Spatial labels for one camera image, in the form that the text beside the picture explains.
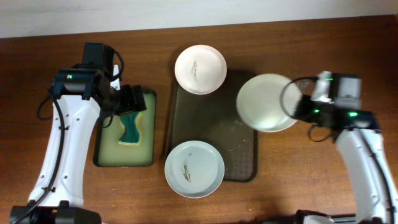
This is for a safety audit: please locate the green yellow sponge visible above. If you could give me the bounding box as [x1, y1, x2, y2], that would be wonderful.
[118, 112, 142, 146]

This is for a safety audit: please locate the cream white plate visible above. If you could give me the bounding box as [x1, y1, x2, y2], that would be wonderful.
[236, 73, 302, 133]

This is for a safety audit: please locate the light grey plate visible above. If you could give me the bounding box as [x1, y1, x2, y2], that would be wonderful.
[164, 141, 225, 198]

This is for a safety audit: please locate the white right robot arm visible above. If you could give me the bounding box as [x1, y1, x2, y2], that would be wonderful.
[293, 71, 397, 223]

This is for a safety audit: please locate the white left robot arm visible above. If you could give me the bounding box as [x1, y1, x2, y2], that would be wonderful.
[9, 67, 146, 223]

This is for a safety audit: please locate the black soapy water tray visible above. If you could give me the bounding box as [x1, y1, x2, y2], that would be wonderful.
[93, 90, 157, 167]

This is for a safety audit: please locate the pink dirty plate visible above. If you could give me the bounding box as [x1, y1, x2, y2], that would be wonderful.
[174, 45, 227, 95]

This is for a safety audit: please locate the dark brown serving tray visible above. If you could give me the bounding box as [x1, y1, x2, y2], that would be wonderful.
[165, 69, 258, 182]

